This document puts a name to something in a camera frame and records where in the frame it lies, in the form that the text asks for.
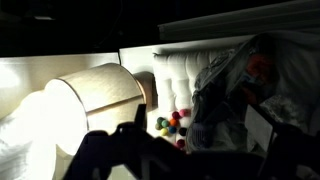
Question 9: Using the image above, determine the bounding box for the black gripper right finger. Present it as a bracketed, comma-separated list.
[245, 105, 273, 151]

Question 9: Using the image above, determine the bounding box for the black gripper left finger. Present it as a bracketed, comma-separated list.
[134, 104, 147, 129]

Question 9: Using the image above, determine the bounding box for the clear plastic bag with clothes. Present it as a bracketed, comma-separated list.
[186, 31, 320, 151]

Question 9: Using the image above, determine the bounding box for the colourful felt ball coaster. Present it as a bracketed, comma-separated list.
[154, 109, 191, 150]

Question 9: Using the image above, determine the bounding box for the cream drum lampshade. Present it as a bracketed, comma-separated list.
[44, 63, 145, 155]

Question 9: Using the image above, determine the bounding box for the white quilted cushion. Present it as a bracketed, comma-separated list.
[153, 49, 226, 112]

